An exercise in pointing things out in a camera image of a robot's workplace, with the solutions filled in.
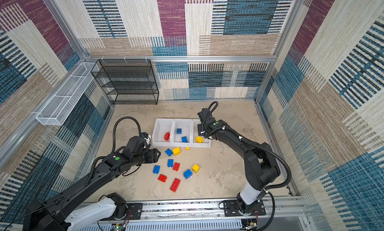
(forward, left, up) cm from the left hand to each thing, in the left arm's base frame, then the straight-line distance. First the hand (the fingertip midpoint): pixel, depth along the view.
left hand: (156, 151), depth 80 cm
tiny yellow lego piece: (+7, -16, -11) cm, 21 cm away
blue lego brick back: (+6, -5, -13) cm, 15 cm away
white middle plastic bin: (+22, -15, -7) cm, 28 cm away
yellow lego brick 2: (-6, -21, -9) cm, 23 cm away
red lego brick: (-10, -2, -13) cm, 16 cm away
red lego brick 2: (-3, -9, -12) cm, 16 cm away
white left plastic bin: (+25, +2, -12) cm, 27 cm away
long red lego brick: (-14, -10, -11) cm, 20 cm away
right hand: (+14, -26, -1) cm, 30 cm away
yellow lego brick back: (+5, -9, -11) cm, 15 cm away
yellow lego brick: (+13, -23, -10) cm, 28 cm away
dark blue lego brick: (+20, -10, -11) cm, 25 cm away
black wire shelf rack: (+54, +28, +4) cm, 61 cm away
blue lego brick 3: (-2, -6, -12) cm, 13 cm away
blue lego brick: (-5, +2, -12) cm, 13 cm away
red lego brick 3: (+16, -3, -11) cm, 20 cm away
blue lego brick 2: (-8, -16, -11) cm, 21 cm away
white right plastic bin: (+11, -28, -12) cm, 32 cm away
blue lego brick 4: (+13, -14, -10) cm, 21 cm away
